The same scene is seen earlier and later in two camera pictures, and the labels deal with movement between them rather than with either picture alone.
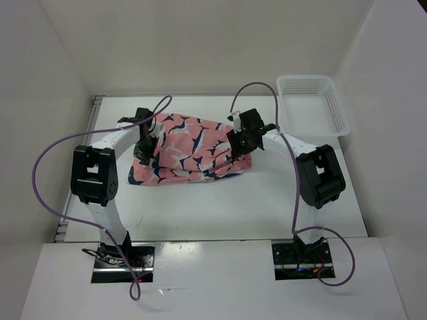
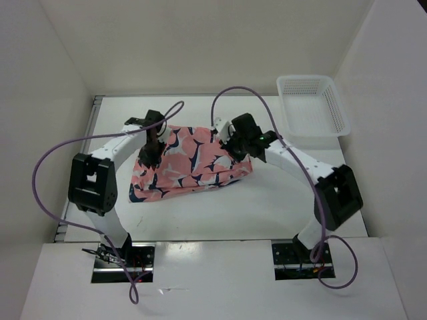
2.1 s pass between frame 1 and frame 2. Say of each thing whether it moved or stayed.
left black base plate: stayed
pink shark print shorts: moved
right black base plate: stayed
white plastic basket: stayed
